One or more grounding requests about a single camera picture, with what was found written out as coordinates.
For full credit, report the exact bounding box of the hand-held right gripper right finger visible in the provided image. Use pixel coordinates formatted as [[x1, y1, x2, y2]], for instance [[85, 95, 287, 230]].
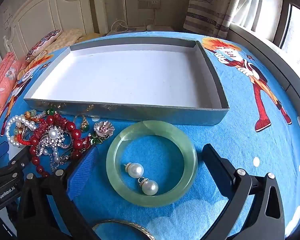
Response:
[[202, 144, 285, 240]]

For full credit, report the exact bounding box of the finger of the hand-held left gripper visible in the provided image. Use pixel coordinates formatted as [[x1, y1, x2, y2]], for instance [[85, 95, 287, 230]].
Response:
[[0, 142, 32, 180]]

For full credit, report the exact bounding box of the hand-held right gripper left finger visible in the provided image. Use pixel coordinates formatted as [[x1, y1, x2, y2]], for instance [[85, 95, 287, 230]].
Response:
[[16, 146, 100, 240]]

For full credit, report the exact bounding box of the green jade bangle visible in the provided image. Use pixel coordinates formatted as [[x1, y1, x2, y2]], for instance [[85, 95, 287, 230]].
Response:
[[106, 120, 198, 207]]

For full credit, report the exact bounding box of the crystal brooch with pearl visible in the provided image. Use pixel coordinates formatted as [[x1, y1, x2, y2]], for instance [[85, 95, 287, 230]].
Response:
[[36, 126, 72, 173]]

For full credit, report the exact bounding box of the red round bead bracelet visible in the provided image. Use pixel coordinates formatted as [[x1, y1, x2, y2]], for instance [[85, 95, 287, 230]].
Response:
[[30, 116, 84, 178]]

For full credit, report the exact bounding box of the multicolour bead bracelet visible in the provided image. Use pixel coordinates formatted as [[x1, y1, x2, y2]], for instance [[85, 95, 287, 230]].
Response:
[[24, 108, 56, 120]]

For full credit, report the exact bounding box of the gold bangle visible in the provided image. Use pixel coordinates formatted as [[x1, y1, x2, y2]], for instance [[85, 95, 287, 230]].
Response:
[[92, 219, 157, 240]]

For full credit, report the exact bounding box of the grey shallow cardboard box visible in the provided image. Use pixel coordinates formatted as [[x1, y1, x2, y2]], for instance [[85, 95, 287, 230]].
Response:
[[23, 39, 230, 126]]

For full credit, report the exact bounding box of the blue printed blanket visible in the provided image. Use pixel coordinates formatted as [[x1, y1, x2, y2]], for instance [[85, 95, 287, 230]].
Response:
[[0, 31, 300, 240]]

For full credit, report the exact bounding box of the green red enamel brooch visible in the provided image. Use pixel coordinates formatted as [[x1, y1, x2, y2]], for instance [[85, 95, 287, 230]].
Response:
[[82, 134, 103, 153]]

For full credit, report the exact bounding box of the green stone gold pendant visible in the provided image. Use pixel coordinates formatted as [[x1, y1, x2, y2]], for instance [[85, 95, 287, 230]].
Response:
[[80, 115, 90, 133]]

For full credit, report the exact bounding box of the silver flower brooch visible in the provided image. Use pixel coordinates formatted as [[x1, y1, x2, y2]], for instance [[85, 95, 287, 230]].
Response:
[[93, 121, 115, 137]]

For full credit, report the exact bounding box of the white pearl earring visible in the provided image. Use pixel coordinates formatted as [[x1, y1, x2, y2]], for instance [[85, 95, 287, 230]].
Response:
[[124, 162, 144, 178], [137, 177, 159, 196]]

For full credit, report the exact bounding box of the pink floral quilt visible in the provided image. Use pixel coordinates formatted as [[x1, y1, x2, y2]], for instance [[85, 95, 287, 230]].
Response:
[[0, 52, 28, 120]]

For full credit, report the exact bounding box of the embroidered patterned pillow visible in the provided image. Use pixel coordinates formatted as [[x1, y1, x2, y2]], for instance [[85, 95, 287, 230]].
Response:
[[25, 29, 63, 61]]

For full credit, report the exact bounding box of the yellow patterned pillow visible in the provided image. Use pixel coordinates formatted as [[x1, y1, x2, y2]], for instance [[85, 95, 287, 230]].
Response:
[[44, 29, 90, 53]]

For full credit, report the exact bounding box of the yellow floral bed sheet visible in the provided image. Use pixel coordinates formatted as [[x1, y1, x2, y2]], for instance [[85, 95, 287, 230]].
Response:
[[77, 32, 108, 43]]

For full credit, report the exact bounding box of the white nightstand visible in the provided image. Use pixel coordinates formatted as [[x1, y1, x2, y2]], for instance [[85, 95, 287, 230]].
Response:
[[106, 24, 175, 36]]

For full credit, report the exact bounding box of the white wooden headboard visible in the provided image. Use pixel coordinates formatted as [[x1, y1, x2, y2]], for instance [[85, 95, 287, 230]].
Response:
[[2, 0, 108, 60]]

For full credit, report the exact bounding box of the printed striped curtain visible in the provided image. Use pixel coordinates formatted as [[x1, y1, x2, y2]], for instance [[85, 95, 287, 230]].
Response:
[[184, 0, 268, 39]]

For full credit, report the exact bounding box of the red cord charm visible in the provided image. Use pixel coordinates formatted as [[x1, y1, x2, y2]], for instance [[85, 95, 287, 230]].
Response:
[[15, 131, 39, 147]]

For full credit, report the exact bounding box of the white charging cable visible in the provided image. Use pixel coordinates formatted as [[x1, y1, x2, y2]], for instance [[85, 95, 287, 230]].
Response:
[[111, 7, 156, 33]]

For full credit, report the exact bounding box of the wall socket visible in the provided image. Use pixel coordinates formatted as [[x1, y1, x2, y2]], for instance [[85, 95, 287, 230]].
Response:
[[137, 0, 161, 8]]

